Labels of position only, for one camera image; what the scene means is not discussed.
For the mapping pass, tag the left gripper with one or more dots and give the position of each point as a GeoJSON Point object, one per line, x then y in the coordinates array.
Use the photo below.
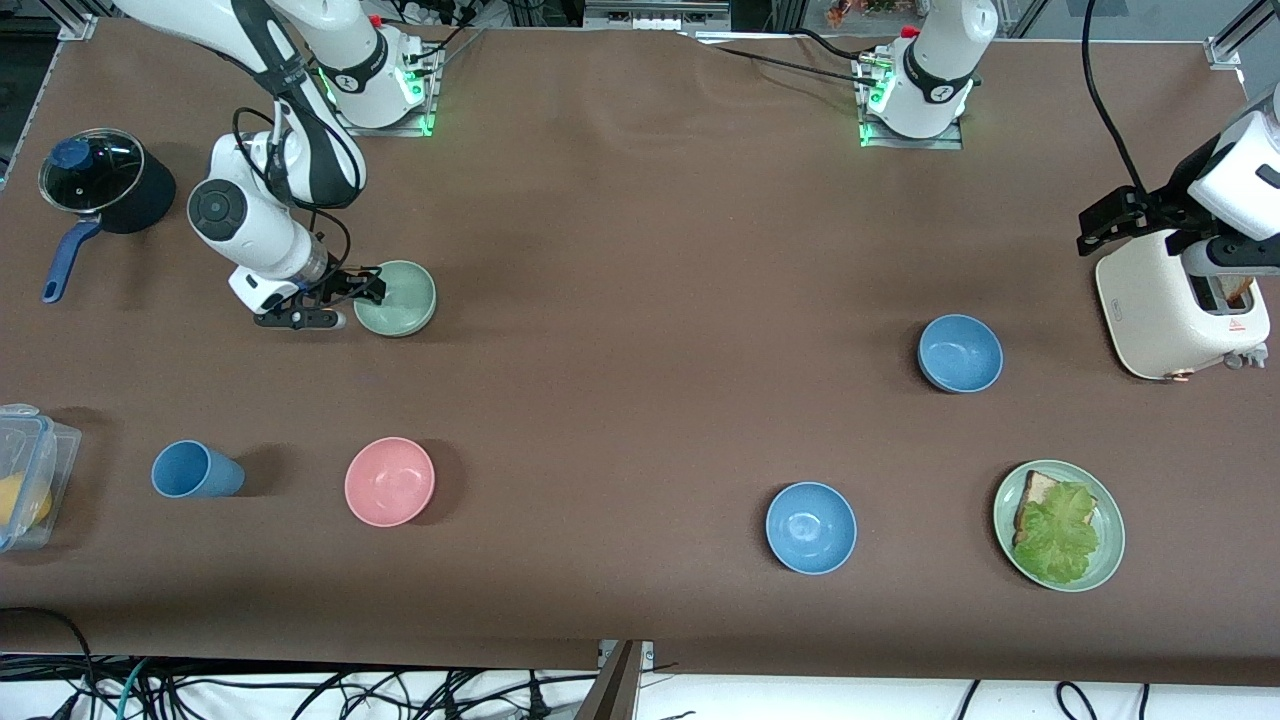
{"type": "Point", "coordinates": [1158, 208]}

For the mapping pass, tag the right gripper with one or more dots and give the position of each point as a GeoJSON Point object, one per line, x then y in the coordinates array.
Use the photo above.
{"type": "Point", "coordinates": [338, 282]}

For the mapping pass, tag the pale green bowl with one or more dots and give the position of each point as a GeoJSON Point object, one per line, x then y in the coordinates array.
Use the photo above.
{"type": "Point", "coordinates": [405, 300]}

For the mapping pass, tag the blue bowl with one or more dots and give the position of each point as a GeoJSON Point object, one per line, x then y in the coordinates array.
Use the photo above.
{"type": "Point", "coordinates": [960, 353]}
{"type": "Point", "coordinates": [811, 528]}

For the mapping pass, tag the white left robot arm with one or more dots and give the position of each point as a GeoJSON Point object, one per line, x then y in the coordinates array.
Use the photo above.
{"type": "Point", "coordinates": [935, 60]}

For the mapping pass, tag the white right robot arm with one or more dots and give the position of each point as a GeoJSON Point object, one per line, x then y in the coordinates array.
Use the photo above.
{"type": "Point", "coordinates": [250, 225]}

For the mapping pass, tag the pink bowl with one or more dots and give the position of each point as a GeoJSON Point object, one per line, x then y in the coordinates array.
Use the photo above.
{"type": "Point", "coordinates": [390, 482]}

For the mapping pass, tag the white toaster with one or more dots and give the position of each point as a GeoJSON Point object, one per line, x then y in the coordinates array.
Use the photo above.
{"type": "Point", "coordinates": [1150, 300]}

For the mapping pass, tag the toast slice in toaster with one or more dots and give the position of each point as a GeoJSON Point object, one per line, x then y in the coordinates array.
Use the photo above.
{"type": "Point", "coordinates": [1238, 290]}

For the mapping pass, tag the blue cup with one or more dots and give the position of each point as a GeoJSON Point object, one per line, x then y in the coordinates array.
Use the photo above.
{"type": "Point", "coordinates": [195, 470]}

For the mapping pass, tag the glass lid with blue knob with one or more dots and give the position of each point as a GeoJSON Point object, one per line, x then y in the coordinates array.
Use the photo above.
{"type": "Point", "coordinates": [105, 175]}

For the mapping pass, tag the bread slice with dark crust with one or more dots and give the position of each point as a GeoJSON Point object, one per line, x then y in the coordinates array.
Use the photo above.
{"type": "Point", "coordinates": [1038, 488]}

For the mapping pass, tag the pale green plate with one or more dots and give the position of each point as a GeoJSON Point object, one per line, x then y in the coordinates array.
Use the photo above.
{"type": "Point", "coordinates": [1112, 540]}

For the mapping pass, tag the green lettuce leaf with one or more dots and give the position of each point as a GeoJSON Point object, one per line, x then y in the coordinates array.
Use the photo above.
{"type": "Point", "coordinates": [1060, 540]}

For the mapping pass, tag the clear container with blue lid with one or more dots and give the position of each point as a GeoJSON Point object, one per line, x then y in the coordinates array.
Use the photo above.
{"type": "Point", "coordinates": [60, 450]}

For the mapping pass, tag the yellow fruit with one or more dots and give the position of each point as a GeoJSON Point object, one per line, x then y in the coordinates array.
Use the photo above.
{"type": "Point", "coordinates": [20, 500]}

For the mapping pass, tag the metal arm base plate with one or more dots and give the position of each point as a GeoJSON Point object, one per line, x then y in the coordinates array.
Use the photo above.
{"type": "Point", "coordinates": [945, 144]}
{"type": "Point", "coordinates": [428, 120]}

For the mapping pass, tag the aluminium frame profile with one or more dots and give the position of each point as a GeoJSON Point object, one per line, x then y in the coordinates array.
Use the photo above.
{"type": "Point", "coordinates": [1228, 50]}
{"type": "Point", "coordinates": [78, 25]}

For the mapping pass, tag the aluminium post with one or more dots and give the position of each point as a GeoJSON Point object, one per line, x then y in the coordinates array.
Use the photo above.
{"type": "Point", "coordinates": [618, 690]}

